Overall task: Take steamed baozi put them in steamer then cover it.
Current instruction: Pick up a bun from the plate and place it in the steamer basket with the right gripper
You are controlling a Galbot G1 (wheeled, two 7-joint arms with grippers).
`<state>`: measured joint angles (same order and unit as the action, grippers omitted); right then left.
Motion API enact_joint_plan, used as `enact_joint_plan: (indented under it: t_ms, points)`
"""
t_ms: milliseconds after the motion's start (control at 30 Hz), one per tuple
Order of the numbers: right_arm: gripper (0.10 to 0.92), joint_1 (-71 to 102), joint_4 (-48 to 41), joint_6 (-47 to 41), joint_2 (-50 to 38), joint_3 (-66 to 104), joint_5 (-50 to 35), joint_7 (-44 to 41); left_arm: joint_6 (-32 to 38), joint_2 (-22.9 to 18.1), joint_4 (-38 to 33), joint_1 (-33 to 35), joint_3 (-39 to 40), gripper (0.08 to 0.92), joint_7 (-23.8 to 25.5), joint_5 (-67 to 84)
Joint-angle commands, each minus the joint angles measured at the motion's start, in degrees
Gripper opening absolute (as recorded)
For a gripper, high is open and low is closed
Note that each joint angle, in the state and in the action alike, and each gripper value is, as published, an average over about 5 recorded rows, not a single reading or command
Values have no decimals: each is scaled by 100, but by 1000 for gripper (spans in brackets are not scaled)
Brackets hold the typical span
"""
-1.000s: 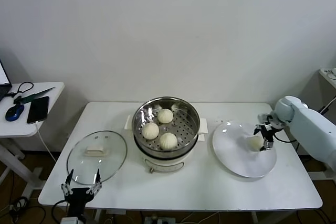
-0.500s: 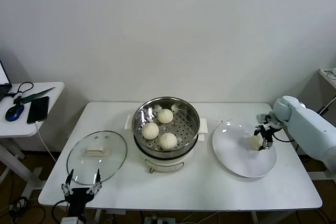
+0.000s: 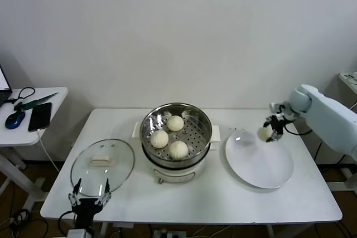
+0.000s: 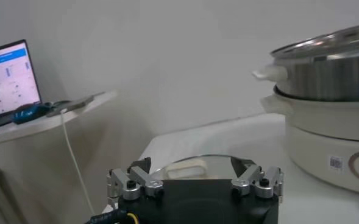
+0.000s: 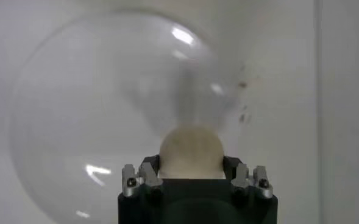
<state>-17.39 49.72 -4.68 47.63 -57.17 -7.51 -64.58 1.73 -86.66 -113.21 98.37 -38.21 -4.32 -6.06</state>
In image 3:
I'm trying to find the white side table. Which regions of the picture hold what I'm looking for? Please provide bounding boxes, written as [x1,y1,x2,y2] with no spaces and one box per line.
[0,86,69,216]

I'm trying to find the white round plate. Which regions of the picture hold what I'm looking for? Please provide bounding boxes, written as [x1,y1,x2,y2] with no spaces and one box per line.
[225,129,295,190]

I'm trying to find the white charging cable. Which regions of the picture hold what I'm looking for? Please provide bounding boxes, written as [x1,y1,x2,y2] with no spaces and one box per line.
[36,129,61,173]

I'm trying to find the white power strip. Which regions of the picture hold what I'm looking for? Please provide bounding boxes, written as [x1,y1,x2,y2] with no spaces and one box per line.
[153,229,187,238]

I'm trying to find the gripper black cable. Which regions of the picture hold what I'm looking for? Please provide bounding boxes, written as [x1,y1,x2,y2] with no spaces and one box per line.
[58,210,78,238]
[283,125,313,136]

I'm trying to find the white steamed baozi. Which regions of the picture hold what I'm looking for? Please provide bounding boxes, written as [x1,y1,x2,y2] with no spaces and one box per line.
[258,128,272,142]
[150,130,170,149]
[166,115,185,132]
[168,140,189,160]

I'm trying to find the black laptop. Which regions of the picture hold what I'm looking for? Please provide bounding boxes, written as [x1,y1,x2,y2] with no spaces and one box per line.
[0,64,13,108]

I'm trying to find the black power cable with adapter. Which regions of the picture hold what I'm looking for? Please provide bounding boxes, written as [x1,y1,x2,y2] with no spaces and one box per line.
[313,140,346,163]

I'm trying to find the black looped cord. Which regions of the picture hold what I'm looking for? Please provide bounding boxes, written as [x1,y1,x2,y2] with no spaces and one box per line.
[5,86,36,105]

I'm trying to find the round glass pot lid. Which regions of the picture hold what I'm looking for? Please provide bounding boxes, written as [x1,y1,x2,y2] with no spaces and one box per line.
[70,138,136,197]

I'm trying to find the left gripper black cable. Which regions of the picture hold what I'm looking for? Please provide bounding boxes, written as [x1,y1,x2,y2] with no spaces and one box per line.
[58,210,78,238]

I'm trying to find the white side desk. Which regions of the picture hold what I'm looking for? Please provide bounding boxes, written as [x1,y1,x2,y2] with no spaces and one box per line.
[338,72,357,95]

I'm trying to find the white electric cooker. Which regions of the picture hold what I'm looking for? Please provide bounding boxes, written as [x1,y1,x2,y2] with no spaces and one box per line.
[132,126,221,185]

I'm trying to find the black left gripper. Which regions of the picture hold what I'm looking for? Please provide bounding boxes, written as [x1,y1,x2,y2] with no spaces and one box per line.
[68,177,112,229]

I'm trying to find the blue computer mouse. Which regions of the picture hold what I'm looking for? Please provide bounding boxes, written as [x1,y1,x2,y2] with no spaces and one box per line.
[5,110,26,130]

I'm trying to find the black smartphone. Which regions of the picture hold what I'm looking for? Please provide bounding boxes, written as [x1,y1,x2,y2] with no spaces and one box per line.
[28,102,53,133]

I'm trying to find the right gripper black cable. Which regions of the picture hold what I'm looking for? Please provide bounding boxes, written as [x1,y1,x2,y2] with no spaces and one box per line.
[283,125,313,136]

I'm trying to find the black floor cables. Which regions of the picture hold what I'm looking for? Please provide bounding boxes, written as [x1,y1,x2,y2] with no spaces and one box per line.
[9,208,50,236]

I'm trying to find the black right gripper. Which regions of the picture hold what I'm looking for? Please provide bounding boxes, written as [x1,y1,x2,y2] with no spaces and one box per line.
[263,115,286,143]

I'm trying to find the green blade knife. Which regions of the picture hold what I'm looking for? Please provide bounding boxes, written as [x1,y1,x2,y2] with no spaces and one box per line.
[13,92,59,112]

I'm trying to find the stainless steel steamer basket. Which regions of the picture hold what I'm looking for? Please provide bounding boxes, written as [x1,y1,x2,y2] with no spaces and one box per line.
[131,103,221,163]

